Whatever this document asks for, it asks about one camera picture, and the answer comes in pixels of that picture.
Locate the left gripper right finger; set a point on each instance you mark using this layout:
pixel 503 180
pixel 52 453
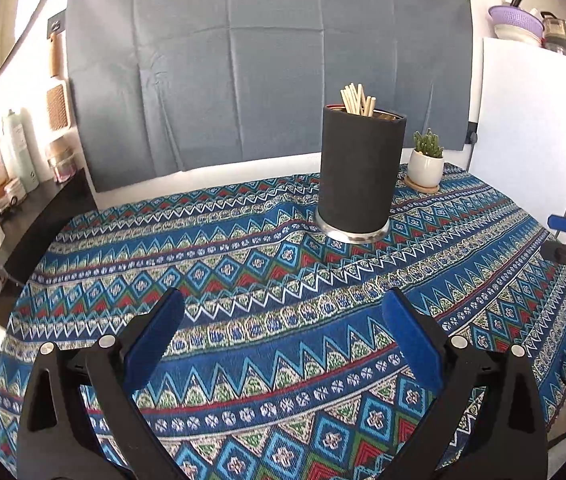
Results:
pixel 508 440

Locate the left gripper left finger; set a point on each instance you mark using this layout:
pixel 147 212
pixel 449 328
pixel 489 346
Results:
pixel 56 439

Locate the wooden chopstick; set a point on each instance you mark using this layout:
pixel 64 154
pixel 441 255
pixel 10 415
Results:
pixel 361 97
pixel 348 102
pixel 354 97
pixel 371 106
pixel 367 106

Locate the white refrigerator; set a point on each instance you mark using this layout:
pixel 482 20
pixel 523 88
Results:
pixel 521 134

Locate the wooden coaster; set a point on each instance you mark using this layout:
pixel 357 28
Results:
pixel 420 188

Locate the white potted succulent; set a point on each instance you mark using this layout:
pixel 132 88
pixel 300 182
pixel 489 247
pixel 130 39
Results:
pixel 425 166

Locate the steel pot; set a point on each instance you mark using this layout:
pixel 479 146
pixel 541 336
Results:
pixel 554 32

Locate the black side shelf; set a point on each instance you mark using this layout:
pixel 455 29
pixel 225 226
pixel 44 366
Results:
pixel 31 227

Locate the black cylindrical utensil holder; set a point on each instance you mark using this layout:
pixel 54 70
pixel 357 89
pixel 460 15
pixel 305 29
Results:
pixel 360 162

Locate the patterned blue tablecloth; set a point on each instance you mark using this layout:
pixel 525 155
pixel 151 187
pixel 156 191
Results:
pixel 283 367

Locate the purple colander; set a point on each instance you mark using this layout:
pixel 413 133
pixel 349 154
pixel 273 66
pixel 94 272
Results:
pixel 511 23

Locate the pale green bottle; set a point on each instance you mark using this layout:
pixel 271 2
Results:
pixel 20 159

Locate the wooden hair brush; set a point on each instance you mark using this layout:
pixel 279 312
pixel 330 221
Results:
pixel 57 101

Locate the grey backdrop cloth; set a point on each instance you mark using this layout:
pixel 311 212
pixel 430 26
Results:
pixel 162 86

